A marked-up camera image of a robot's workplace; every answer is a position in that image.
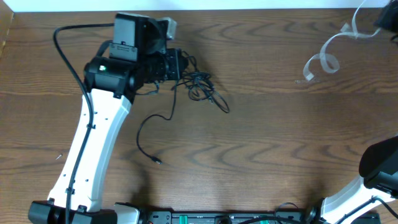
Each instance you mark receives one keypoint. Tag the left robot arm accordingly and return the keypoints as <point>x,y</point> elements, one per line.
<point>137,54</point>

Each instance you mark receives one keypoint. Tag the cardboard panel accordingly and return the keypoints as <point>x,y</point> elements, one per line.
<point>6,18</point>

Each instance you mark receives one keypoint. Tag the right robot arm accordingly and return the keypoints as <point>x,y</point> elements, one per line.
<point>376,183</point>

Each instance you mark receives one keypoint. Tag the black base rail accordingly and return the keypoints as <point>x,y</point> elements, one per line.
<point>165,217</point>

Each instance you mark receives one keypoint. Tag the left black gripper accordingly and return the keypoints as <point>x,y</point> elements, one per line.
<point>174,58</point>

